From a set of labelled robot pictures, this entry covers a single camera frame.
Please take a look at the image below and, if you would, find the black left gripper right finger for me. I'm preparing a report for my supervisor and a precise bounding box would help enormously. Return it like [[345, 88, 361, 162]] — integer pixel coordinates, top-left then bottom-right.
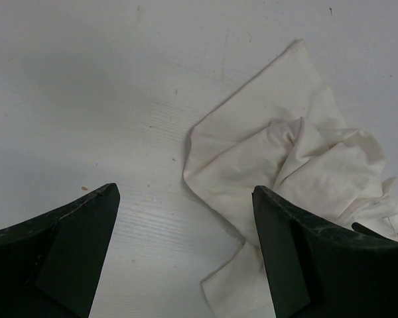
[[252, 186, 398, 317]]

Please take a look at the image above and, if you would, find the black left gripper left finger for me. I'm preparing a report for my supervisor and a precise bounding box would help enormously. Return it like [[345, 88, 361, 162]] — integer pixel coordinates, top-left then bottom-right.
[[0, 183, 120, 317]]

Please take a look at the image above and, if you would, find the white t shirt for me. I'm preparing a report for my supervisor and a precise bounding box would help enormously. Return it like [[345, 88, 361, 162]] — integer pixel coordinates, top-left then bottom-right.
[[183, 40, 398, 317]]

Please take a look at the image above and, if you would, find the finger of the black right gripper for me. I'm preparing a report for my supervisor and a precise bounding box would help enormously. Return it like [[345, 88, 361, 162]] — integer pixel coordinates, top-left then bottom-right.
[[352, 222, 382, 237]]

